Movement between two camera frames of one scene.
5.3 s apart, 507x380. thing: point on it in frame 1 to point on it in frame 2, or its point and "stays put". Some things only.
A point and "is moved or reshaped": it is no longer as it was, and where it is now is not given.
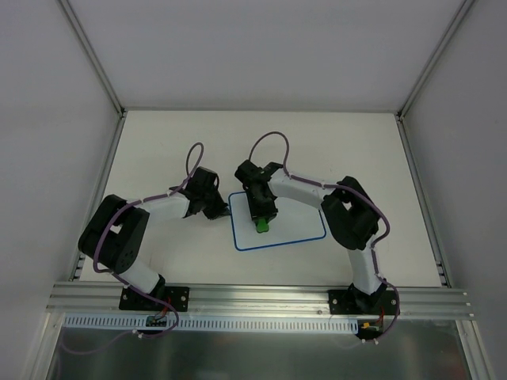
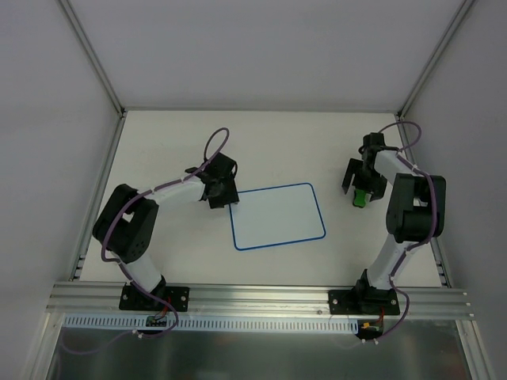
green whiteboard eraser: [262, 226] is moved or reshaped
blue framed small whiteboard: [295, 221] stays put
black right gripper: [262, 214] to [365, 185]
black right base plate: [383, 302] stays put
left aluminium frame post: [105, 176] stays put
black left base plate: [178, 297] stays put
